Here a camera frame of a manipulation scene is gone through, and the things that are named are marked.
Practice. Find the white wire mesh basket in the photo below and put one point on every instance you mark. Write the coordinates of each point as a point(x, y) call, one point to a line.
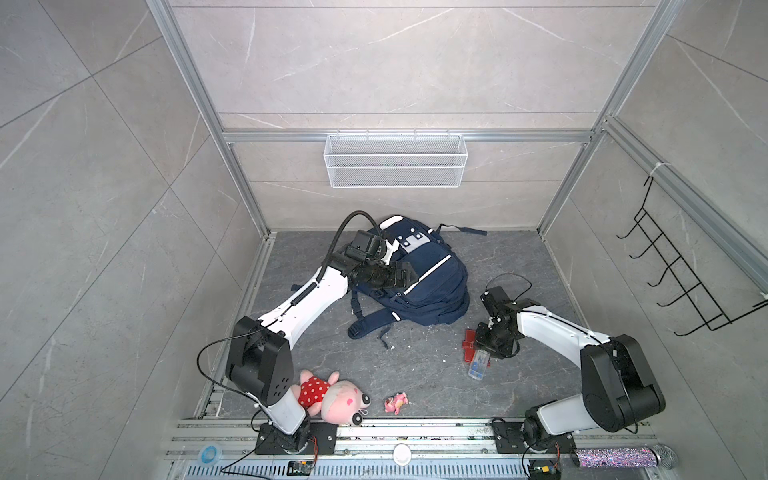
point(395, 160)

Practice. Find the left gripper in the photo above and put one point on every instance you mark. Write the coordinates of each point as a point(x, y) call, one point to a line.
point(395, 280)

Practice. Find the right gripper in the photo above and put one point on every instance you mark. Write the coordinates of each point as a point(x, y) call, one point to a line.
point(480, 339)

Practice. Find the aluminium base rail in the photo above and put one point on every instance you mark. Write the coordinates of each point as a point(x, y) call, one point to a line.
point(442, 448)

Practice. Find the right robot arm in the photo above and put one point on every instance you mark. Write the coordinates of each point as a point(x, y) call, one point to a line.
point(618, 386)

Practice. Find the black wire hook rack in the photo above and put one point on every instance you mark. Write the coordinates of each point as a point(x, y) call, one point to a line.
point(710, 313)

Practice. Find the navy blue student backpack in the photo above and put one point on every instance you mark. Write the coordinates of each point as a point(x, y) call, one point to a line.
point(440, 296)

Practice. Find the pink pig plush toy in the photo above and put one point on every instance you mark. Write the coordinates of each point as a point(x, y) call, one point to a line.
point(334, 401)

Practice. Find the blue tape roll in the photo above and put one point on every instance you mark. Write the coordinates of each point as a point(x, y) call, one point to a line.
point(209, 454)

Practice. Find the white round cap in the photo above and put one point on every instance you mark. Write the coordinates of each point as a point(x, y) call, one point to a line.
point(402, 455)

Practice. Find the red card box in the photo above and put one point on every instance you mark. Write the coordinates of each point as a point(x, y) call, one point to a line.
point(468, 345)

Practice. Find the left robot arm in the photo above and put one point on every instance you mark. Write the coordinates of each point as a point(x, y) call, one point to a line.
point(259, 364)

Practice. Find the glitter purple tube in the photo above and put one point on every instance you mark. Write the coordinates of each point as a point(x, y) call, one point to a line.
point(655, 456)

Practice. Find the small pink toy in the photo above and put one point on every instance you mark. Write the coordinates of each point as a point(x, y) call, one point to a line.
point(395, 403)

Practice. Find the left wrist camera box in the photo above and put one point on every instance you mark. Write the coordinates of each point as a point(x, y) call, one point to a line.
point(391, 248)

